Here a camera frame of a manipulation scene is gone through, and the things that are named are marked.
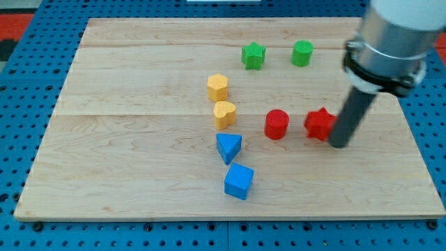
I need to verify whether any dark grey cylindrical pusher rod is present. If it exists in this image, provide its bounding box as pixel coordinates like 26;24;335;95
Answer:
328;87;376;149

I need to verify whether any red star block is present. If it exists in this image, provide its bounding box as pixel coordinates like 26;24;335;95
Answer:
304;107;337;142

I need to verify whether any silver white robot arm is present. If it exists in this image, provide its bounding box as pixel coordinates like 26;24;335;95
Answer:
328;0;445;149

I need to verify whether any green star block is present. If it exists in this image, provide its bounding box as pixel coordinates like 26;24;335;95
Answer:
241;42;266;70

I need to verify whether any yellow hexagon block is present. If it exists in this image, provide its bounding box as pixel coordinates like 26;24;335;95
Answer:
207;74;229;102

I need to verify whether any green cylinder block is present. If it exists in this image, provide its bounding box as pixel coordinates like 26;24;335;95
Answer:
291;40;314;67

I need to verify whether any red cylinder block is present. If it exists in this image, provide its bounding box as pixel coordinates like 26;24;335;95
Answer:
264;109;289;140

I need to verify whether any light wooden board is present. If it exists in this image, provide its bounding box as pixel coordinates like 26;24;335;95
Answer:
14;17;445;222

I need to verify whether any yellow heart block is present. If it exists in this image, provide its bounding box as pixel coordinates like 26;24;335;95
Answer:
213;101;237;130

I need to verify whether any blue triangle block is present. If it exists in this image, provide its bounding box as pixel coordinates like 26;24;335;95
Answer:
216;133;243;165

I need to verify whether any blue cube block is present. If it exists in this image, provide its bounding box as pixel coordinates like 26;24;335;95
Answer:
224;163;254;200

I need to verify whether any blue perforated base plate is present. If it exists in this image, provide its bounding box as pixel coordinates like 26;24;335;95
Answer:
1;0;445;250

